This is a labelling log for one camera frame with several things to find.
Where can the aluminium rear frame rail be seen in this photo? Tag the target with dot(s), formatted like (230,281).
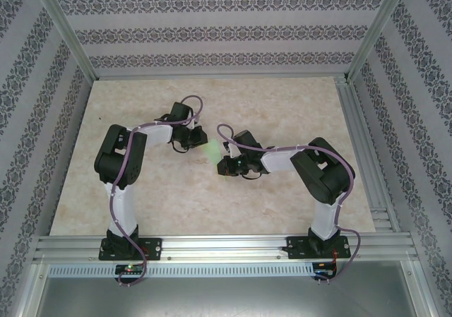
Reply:
(219,77)

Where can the grey sheet metal tray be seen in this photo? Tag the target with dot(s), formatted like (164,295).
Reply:
(226,299)

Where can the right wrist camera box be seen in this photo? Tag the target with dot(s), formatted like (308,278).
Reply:
(245,140)

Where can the aluminium right rear frame post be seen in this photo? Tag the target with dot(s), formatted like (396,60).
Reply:
(379,27)

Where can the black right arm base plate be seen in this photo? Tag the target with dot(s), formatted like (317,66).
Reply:
(295,250)

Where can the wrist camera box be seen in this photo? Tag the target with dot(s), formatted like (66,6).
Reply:
(180,111)
(245,140)

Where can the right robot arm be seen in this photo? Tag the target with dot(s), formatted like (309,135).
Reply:
(279,161)

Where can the aluminium side frame rail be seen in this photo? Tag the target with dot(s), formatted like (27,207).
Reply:
(367,161)

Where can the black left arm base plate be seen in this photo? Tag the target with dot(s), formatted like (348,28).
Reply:
(153,248)

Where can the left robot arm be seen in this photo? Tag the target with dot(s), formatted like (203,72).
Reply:
(159,136)

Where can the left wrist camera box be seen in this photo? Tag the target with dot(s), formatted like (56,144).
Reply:
(180,111)

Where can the aluminium frame post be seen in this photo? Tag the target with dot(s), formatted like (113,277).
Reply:
(67,31)
(379,27)

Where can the aluminium left rear frame post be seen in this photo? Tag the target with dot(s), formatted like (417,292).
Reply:
(67,31)

